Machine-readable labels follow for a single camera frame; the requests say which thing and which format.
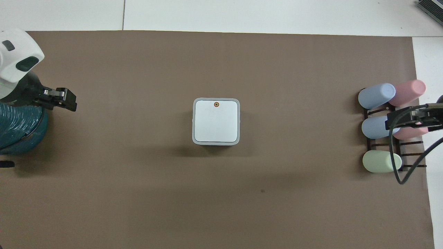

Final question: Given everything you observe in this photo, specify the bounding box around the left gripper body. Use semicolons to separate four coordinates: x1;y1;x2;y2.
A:
14;71;47;105

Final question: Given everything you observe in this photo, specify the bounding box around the white square trash can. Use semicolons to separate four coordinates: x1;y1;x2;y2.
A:
192;98;241;146

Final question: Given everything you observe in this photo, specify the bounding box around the light blue cup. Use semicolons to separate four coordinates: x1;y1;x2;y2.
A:
362;115;400;139
358;83;396;110

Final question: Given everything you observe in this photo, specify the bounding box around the light green cup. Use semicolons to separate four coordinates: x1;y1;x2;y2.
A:
362;150;403;173

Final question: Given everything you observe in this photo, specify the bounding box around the pink cup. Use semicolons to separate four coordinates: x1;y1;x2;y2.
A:
393;121;430;140
388;80;426;107

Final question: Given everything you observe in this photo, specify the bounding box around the dark brown cup rack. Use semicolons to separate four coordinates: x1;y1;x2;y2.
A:
363;104;428;172

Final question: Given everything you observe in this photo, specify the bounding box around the grey keyboard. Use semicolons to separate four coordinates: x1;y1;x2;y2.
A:
417;0;443;22

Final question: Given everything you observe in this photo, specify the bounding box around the black cable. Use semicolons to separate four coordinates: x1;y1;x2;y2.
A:
388;110;443;185

